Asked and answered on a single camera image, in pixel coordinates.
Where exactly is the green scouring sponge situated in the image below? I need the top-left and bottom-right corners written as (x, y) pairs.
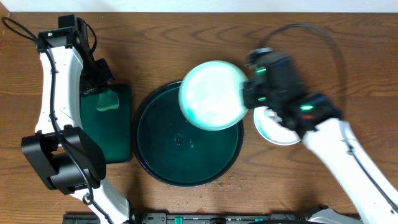
top-left (96, 89), bottom-right (119, 111)

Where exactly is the white plate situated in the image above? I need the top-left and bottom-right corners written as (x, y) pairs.
top-left (253, 106), bottom-right (301, 146)
top-left (178, 60), bottom-right (248, 131)

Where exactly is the white plate bottom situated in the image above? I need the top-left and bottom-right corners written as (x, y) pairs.
top-left (178, 60), bottom-right (248, 131)

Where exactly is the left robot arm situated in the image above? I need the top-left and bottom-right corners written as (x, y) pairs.
top-left (21, 25), bottom-right (130, 223)

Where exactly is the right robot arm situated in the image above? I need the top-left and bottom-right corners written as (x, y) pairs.
top-left (243, 48), bottom-right (397, 223)

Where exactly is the rectangular black tray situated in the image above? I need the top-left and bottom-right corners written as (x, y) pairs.
top-left (80, 84), bottom-right (132, 164)

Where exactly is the round black tray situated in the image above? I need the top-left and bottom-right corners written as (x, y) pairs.
top-left (131, 81), bottom-right (244, 187)

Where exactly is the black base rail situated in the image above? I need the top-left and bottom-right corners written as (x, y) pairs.
top-left (62, 203), bottom-right (364, 224)

